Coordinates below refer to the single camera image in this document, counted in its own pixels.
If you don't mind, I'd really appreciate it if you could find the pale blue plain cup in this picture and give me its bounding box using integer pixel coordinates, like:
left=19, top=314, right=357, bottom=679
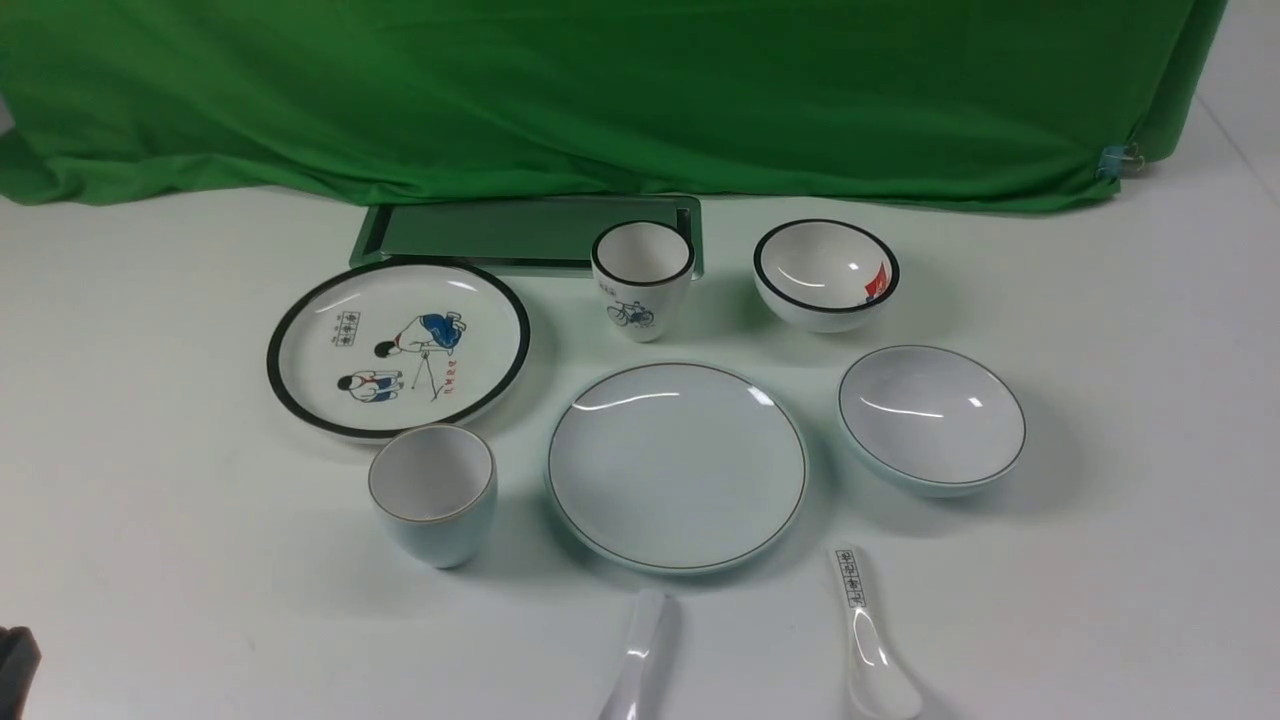
left=367, top=424, right=499, bottom=569

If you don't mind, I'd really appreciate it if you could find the pale blue wide bowl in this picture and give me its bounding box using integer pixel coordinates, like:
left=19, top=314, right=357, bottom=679
left=836, top=345, right=1027, bottom=498

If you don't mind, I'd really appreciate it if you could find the plain white ceramic spoon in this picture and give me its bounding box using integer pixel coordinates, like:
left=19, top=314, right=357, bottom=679
left=596, top=589, right=668, bottom=719

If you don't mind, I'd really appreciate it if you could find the white bicycle cup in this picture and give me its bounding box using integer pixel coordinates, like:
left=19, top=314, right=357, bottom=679
left=590, top=222, right=696, bottom=343

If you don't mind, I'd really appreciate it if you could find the pale blue plain plate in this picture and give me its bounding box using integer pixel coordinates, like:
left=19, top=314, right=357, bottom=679
left=544, top=361, right=812, bottom=577

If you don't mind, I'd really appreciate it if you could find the green rectangular tray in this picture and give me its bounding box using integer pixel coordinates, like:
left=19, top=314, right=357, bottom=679
left=349, top=195, right=701, bottom=277

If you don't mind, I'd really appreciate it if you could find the black-rimmed small white bowl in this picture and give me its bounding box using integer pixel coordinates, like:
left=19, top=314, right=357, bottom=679
left=751, top=219, right=901, bottom=334

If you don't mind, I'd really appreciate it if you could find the black-rimmed cartoon plate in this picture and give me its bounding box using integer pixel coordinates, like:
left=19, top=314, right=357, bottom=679
left=265, top=258, right=532, bottom=443

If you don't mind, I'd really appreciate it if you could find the white spoon with print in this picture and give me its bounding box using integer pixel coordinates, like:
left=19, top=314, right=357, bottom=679
left=828, top=544, right=924, bottom=719

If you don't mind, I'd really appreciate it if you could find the green backdrop cloth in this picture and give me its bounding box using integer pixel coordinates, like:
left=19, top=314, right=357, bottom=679
left=3, top=1, right=1226, bottom=214

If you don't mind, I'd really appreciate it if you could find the blue binder clip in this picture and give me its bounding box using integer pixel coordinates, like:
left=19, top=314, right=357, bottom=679
left=1094, top=142, right=1147, bottom=181

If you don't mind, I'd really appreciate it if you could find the black object at edge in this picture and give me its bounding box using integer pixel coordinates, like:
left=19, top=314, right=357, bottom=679
left=0, top=626, right=42, bottom=720

